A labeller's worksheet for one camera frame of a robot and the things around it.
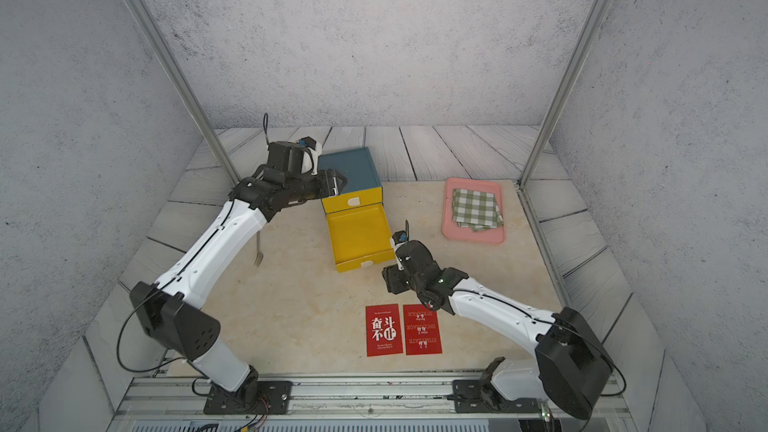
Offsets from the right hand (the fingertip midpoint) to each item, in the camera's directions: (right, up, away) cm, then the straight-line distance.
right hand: (393, 270), depth 82 cm
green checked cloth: (+31, +16, +29) cm, 45 cm away
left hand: (-13, +24, -5) cm, 28 cm away
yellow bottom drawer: (-10, +8, +13) cm, 18 cm away
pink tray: (+21, +8, +23) cm, 32 cm away
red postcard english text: (+8, -17, +2) cm, 19 cm away
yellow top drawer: (-11, +20, +8) cm, 24 cm away
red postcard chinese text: (-3, -17, +2) cm, 17 cm away
